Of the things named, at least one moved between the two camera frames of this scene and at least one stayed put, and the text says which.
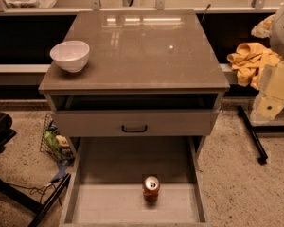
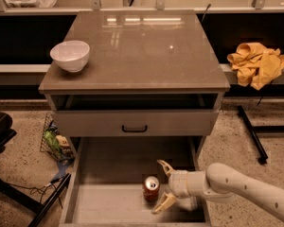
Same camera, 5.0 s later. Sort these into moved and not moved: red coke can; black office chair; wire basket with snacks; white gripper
Moved: white gripper
Not moved: wire basket with snacks; red coke can; black office chair
